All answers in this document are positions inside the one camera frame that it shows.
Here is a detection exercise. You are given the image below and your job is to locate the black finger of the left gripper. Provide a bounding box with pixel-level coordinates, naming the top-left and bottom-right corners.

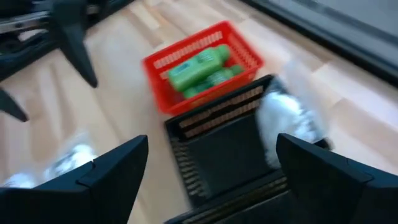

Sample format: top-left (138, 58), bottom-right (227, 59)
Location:
top-left (50, 0), bottom-right (99, 88)
top-left (0, 88), bottom-right (29, 123)

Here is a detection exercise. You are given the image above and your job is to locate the green travel bottle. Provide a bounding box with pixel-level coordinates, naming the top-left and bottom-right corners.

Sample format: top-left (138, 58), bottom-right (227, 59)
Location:
top-left (182, 82), bottom-right (216, 100)
top-left (201, 64), bottom-right (245, 88)
top-left (167, 44), bottom-right (231, 93)

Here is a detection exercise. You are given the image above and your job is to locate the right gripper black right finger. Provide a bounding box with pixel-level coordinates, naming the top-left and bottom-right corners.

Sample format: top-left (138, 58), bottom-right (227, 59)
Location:
top-left (275, 133), bottom-right (398, 224)

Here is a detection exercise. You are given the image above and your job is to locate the black plastic slotted basket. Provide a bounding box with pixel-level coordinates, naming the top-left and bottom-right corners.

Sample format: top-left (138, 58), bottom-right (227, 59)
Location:
top-left (164, 73), bottom-right (332, 208)
top-left (164, 177), bottom-right (300, 224)

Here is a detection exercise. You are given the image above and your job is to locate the red plastic slotted basket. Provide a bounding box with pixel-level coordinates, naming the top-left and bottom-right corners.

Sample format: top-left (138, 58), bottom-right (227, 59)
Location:
top-left (141, 20), bottom-right (265, 116)

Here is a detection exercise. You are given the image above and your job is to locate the clear bag of cotton balls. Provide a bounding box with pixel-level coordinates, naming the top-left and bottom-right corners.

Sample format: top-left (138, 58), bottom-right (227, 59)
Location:
top-left (256, 60), bottom-right (328, 169)

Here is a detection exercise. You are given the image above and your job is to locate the clear bag of white toiletries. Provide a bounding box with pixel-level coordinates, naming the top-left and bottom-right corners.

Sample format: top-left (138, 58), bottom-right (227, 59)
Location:
top-left (2, 133), bottom-right (98, 189)

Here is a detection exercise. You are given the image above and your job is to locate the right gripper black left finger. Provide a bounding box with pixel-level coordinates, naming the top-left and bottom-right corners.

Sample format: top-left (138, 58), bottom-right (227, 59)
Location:
top-left (0, 134), bottom-right (149, 224)

